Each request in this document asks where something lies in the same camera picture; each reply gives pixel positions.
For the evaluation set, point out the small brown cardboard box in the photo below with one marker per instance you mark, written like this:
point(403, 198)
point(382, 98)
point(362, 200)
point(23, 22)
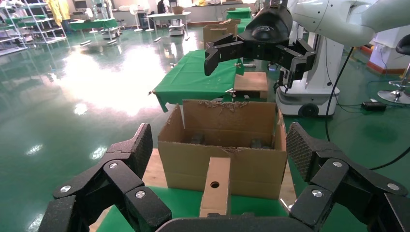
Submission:
point(215, 171)

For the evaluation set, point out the person in yellow coat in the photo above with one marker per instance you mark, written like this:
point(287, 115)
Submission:
point(59, 11)

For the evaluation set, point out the white standing fan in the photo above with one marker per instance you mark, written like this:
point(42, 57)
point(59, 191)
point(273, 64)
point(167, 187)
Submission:
point(89, 14)
point(134, 11)

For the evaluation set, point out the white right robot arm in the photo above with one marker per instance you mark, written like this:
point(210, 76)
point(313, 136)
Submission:
point(336, 19)

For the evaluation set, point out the white mobile robot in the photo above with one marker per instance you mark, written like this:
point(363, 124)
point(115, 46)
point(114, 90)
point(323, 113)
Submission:
point(176, 28)

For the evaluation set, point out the large open cardboard carton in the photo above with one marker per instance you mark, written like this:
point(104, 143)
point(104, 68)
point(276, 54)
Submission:
point(256, 173)

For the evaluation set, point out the metal shelf rack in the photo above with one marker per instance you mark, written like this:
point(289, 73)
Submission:
point(45, 30)
point(12, 41)

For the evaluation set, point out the black foam insert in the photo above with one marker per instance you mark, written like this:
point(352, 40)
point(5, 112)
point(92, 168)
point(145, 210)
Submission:
point(257, 144)

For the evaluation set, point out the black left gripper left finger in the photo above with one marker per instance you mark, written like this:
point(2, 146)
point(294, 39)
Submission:
point(125, 173)

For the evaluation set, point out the silver binder clip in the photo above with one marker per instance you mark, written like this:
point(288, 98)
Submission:
point(231, 92)

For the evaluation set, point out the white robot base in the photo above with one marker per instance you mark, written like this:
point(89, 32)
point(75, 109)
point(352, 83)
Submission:
point(320, 70)

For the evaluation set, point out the green covered table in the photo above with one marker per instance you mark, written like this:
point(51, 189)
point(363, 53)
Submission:
point(93, 24)
point(238, 13)

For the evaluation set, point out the white table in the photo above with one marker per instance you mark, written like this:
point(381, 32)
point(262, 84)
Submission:
point(169, 15)

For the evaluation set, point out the black power adapter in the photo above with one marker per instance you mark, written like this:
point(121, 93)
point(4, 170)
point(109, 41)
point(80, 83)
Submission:
point(374, 106)

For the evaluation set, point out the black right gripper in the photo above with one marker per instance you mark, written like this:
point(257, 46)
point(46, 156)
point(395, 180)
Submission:
point(269, 28)

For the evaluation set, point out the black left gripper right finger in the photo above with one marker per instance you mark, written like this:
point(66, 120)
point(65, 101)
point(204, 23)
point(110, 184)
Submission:
point(330, 179)

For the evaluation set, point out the black swivel stool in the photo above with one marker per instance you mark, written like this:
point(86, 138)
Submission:
point(397, 96)

